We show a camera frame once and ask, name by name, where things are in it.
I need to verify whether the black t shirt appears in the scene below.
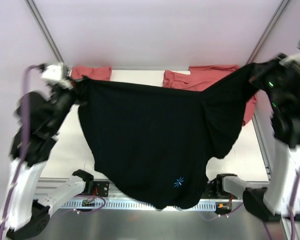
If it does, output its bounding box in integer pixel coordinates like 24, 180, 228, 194
78, 63, 257, 210

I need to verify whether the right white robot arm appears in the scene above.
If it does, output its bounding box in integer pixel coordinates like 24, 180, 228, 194
209, 53, 300, 223

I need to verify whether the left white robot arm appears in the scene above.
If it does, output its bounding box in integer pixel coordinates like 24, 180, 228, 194
0, 85, 94, 233

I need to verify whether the folded red t shirt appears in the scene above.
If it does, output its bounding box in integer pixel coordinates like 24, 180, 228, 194
70, 65, 112, 81

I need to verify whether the crumpled red t shirt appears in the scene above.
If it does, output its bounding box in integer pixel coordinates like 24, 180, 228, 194
162, 64, 258, 127

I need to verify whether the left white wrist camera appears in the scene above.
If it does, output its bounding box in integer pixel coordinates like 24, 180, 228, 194
41, 62, 73, 90

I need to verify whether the aluminium front rail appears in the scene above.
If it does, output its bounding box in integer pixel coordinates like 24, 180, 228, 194
34, 177, 273, 201

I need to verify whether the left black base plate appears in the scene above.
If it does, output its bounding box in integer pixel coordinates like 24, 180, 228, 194
81, 181, 110, 197

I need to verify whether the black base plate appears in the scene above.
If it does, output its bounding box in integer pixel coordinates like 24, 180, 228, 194
81, 181, 110, 197
201, 185, 230, 200

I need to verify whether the white slotted cable duct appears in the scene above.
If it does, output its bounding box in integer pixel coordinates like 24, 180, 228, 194
61, 198, 217, 212

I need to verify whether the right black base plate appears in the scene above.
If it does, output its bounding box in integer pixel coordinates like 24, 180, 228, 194
201, 185, 230, 200

